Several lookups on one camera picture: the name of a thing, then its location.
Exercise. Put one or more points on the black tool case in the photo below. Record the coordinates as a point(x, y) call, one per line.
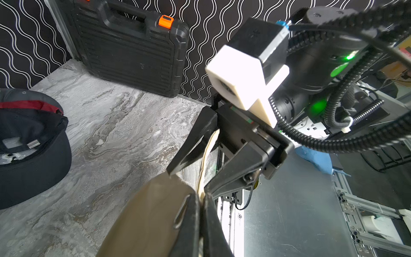
point(123, 43)

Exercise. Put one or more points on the blue cloth outside cell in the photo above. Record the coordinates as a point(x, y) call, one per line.
point(321, 161)

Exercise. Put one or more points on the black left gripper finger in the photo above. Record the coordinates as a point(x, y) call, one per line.
point(187, 224)

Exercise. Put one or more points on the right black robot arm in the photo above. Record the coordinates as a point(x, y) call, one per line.
point(378, 27)

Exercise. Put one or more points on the tan cap with logo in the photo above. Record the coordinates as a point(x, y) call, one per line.
point(145, 226)

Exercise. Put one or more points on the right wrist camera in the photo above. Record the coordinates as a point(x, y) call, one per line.
point(248, 69)

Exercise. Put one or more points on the dark navy cap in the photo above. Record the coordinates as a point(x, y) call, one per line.
point(35, 153)

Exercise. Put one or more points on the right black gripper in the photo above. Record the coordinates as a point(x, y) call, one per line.
point(246, 139)

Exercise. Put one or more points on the grey and red cap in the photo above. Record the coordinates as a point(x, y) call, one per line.
point(25, 99)

